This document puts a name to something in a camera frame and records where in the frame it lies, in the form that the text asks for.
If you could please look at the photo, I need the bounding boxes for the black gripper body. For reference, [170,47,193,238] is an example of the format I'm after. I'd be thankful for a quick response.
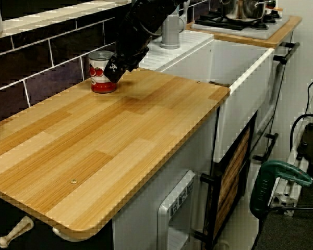
[111,45,150,65]

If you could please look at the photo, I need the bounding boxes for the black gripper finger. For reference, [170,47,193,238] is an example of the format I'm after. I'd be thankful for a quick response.
[119,63,137,81]
[103,57,126,84]

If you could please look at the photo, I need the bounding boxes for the red tomato can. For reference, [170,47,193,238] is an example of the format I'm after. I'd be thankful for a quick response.
[88,51,117,94]

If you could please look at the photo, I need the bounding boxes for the grey toy faucet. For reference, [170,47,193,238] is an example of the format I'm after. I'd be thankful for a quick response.
[160,0,186,50]

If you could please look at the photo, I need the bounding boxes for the dark tiled backsplash with ledge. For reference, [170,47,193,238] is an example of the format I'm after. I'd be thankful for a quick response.
[0,0,212,126]

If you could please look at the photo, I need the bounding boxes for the white toy sink unit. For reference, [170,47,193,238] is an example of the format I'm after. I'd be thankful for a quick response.
[137,29,275,167]

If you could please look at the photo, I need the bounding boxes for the steel cooking pot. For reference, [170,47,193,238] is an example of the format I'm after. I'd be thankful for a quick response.
[220,0,276,21]

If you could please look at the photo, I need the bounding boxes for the grey toy stove top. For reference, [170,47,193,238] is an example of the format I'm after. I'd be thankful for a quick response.
[190,9,290,40]

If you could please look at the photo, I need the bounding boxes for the white kitchen cabinet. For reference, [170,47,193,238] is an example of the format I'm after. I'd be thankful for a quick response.
[111,106,221,250]

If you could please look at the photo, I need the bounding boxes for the black framed wooden door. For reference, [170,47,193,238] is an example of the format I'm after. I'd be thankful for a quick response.
[200,110,258,250]

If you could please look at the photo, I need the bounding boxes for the grey ice dispenser panel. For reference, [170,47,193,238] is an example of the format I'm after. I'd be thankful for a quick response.
[157,170,196,250]

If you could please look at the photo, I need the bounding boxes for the green clamp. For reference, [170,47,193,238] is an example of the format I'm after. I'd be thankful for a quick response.
[250,160,313,218]

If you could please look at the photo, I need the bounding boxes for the black power box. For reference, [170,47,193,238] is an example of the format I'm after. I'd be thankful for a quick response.
[296,121,313,167]

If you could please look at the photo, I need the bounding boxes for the black bar handle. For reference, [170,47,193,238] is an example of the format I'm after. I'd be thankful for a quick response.
[272,41,300,65]
[252,132,279,163]

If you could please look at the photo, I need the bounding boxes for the black looped cable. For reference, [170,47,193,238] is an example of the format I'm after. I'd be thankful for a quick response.
[289,113,313,152]

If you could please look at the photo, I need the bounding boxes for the aluminium frame rail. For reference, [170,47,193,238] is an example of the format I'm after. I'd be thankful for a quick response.
[267,78,313,217]

